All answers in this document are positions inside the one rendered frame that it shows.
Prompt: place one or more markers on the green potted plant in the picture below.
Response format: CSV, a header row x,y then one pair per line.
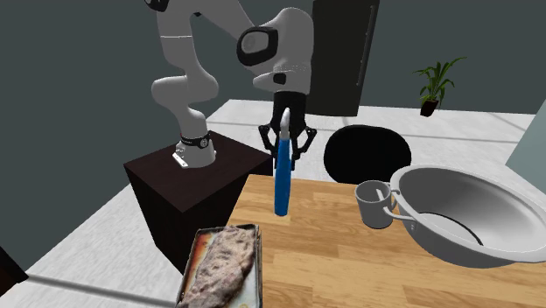
x,y
435,83

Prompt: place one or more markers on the metal baking tray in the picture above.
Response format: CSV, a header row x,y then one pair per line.
x,y
200,243

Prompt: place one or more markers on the white mug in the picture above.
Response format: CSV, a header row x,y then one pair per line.
x,y
372,213

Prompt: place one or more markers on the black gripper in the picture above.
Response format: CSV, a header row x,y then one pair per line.
x,y
297,109

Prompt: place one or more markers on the dark brown robot stand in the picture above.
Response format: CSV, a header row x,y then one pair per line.
x,y
187,192

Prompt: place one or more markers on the black round chair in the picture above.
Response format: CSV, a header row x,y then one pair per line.
x,y
367,153

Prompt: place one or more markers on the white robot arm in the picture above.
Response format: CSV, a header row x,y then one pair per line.
x,y
187,81

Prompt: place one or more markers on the grey brown baked fish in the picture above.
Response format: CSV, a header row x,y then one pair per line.
x,y
224,268

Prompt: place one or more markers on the dark door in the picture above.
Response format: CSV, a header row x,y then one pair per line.
x,y
341,55

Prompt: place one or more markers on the light wooden table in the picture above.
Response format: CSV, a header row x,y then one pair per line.
x,y
341,264

